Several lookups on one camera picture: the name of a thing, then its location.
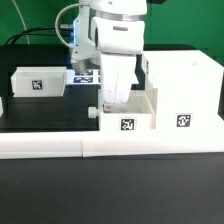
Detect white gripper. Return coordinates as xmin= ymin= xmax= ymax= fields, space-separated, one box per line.
xmin=101 ymin=53 xmax=136 ymax=111

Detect white front drawer box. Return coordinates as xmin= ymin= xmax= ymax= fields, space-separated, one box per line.
xmin=88 ymin=90 xmax=155 ymax=132

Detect white drawer box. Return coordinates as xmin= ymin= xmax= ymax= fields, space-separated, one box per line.
xmin=11 ymin=67 xmax=66 ymax=97
xmin=88 ymin=90 xmax=155 ymax=132

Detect white drawer cabinet frame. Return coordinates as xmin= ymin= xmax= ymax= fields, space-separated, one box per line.
xmin=142 ymin=50 xmax=224 ymax=130

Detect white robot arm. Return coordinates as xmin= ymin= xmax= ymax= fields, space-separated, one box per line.
xmin=71 ymin=0 xmax=147 ymax=106

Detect white rear drawer box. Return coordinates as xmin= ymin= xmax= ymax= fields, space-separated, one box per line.
xmin=11 ymin=67 xmax=66 ymax=97

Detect white marker sheet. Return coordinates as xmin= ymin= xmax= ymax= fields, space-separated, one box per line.
xmin=67 ymin=69 xmax=101 ymax=85

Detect white front fence right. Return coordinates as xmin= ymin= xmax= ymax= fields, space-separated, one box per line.
xmin=82 ymin=130 xmax=224 ymax=157

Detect white fence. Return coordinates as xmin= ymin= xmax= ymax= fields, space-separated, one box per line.
xmin=82 ymin=130 xmax=224 ymax=157
xmin=0 ymin=132 xmax=83 ymax=159

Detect white front fence left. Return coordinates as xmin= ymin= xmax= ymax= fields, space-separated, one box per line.
xmin=0 ymin=132 xmax=83 ymax=159

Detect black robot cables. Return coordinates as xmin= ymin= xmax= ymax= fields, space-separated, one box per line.
xmin=3 ymin=23 xmax=75 ymax=46

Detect white thin cable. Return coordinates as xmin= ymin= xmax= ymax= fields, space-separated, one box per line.
xmin=11 ymin=0 xmax=31 ymax=45

